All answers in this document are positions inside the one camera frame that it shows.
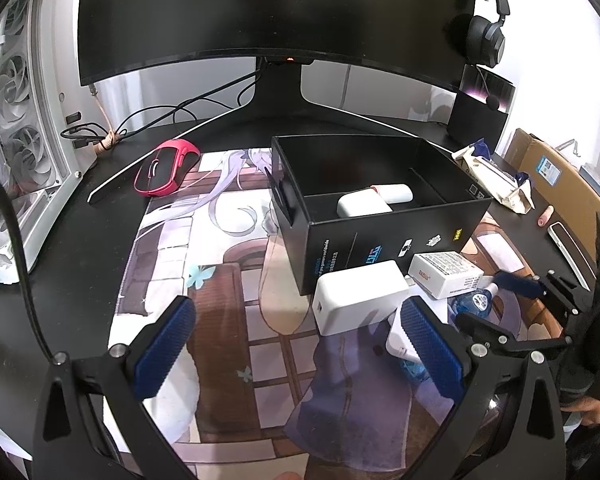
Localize white medicine box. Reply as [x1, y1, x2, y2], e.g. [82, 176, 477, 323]
[407, 252, 483, 299]

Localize large white power adapter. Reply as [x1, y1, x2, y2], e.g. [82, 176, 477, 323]
[312, 261, 410, 336]

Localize black cardboard box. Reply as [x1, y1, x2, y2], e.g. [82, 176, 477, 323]
[266, 133, 492, 295]

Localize blue eye drop bottle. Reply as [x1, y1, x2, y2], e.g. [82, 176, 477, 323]
[400, 360, 429, 385]
[449, 283, 498, 318]

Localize white plug charger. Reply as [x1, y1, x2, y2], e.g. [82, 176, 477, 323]
[385, 310, 422, 364]

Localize orange cap glue bottle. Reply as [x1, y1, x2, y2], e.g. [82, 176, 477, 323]
[370, 183, 414, 205]

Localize person right hand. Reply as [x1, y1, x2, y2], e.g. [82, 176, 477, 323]
[560, 396, 600, 426]

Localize white smartphone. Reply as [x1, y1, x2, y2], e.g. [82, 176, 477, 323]
[547, 222, 595, 292]

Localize pink lip balm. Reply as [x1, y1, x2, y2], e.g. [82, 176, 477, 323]
[536, 205, 555, 228]

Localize wet wipes pack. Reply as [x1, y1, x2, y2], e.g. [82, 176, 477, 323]
[452, 139, 534, 214]

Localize anime desk mat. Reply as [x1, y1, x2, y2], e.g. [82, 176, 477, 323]
[107, 146, 566, 470]

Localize black speaker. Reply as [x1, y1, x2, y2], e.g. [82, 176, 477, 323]
[446, 65, 516, 153]

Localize pink gaming mouse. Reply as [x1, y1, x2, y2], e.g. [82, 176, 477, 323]
[134, 139, 201, 197]

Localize white PC case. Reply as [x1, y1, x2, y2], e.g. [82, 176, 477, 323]
[0, 0, 96, 268]

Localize black headphones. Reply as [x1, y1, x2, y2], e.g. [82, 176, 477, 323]
[444, 0, 510, 68]

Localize black curved monitor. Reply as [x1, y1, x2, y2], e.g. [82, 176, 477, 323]
[76, 0, 479, 94]

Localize black monitor cables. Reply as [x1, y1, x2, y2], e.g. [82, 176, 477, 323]
[59, 56, 261, 156]

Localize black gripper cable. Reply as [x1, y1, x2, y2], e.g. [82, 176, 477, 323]
[0, 159, 56, 361]

